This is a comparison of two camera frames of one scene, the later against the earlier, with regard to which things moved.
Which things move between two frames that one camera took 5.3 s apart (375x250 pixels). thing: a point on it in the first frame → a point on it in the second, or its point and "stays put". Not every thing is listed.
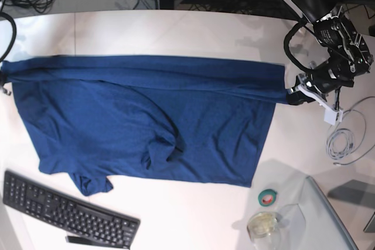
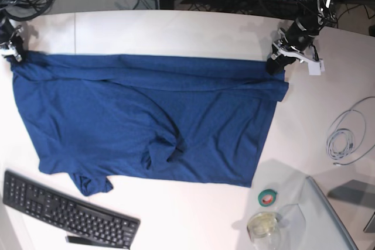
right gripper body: (332, 75) → (300, 34)
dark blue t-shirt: (102, 117) stays put
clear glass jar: (261, 228) stays put
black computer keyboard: (81, 220) stays put
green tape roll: (267, 197) stays put
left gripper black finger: (3, 78) → (6, 30)
